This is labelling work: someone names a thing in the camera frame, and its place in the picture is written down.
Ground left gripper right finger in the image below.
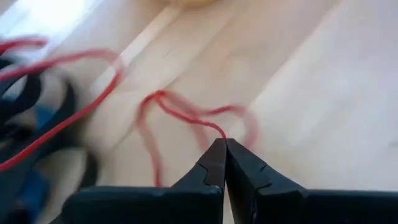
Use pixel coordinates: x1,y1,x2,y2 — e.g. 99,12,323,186
226,139,398,224

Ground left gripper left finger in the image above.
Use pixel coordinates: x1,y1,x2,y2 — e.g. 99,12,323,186
49,139,227,224

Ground red thin rubber band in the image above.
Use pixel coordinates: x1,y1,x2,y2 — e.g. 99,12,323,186
0,49,125,174
136,89,259,189
0,36,49,54

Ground black wide rubber band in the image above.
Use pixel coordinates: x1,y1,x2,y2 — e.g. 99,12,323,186
37,79,100,190
0,57,43,125

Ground blue wide rubber band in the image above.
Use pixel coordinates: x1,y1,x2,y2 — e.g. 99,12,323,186
0,102,60,224

